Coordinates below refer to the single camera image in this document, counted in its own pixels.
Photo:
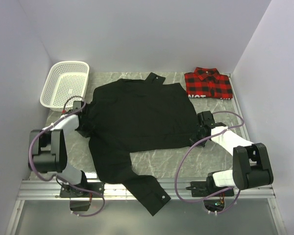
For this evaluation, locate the red black plaid shirt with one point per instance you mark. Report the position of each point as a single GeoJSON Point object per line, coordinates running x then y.
{"type": "Point", "coordinates": [208, 82]}

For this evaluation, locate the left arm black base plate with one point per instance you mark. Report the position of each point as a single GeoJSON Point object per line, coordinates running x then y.
{"type": "Point", "coordinates": [94, 189]}

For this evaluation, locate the aluminium right side rail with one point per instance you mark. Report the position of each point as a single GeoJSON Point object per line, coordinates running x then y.
{"type": "Point", "coordinates": [238, 111]}

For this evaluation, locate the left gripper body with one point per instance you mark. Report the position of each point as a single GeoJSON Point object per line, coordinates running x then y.
{"type": "Point", "coordinates": [84, 129]}

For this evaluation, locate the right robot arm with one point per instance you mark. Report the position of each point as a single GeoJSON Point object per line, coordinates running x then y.
{"type": "Point", "coordinates": [251, 166]}

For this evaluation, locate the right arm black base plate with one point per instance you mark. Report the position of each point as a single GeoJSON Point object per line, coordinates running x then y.
{"type": "Point", "coordinates": [202, 189]}

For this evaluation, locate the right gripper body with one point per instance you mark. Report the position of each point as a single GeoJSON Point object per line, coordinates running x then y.
{"type": "Point", "coordinates": [198, 136]}

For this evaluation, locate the aluminium rail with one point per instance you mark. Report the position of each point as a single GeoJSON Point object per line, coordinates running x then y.
{"type": "Point", "coordinates": [238, 111]}
{"type": "Point", "coordinates": [39, 190]}

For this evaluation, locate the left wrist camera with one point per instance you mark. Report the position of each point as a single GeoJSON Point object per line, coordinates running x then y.
{"type": "Point", "coordinates": [77, 106]}

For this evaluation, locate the aluminium front rail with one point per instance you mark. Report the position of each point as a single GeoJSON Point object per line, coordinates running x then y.
{"type": "Point", "coordinates": [39, 190]}

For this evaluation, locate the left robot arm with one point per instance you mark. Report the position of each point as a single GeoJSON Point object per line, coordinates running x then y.
{"type": "Point", "coordinates": [47, 154]}

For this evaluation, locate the black long sleeve shirt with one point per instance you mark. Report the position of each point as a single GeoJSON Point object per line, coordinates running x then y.
{"type": "Point", "coordinates": [133, 115]}

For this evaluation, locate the white perforated plastic basket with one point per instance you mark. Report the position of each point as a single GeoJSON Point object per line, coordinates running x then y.
{"type": "Point", "coordinates": [65, 81]}

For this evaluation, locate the folded black shirt under plaid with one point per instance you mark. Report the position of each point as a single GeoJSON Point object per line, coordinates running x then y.
{"type": "Point", "coordinates": [204, 96]}

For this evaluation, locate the black box under rail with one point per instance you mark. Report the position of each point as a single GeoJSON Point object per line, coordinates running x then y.
{"type": "Point", "coordinates": [79, 206]}

